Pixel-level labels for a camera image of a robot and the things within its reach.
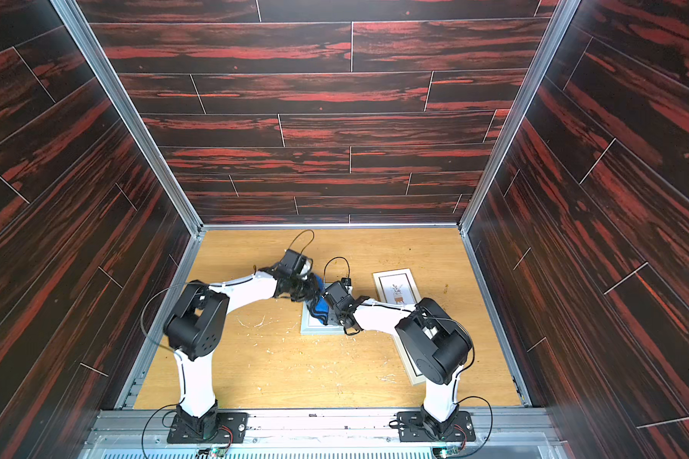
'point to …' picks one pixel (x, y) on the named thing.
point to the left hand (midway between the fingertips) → (325, 291)
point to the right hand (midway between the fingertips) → (343, 310)
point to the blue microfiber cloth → (319, 306)
